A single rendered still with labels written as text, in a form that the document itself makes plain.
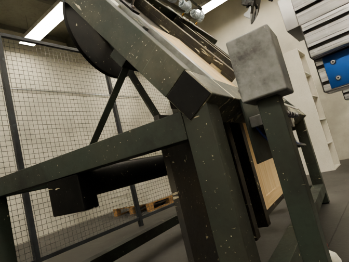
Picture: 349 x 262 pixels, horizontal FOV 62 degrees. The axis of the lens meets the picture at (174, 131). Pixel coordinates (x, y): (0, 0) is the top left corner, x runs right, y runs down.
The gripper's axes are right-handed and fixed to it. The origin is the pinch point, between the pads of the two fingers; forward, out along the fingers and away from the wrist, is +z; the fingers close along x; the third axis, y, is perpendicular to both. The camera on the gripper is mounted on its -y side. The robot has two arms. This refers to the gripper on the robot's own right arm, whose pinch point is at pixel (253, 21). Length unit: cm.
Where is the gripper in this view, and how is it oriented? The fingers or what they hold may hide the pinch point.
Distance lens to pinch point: 179.6
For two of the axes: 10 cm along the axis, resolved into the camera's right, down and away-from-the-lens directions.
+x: -6.0, 0.5, -8.0
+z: -1.4, 9.8, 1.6
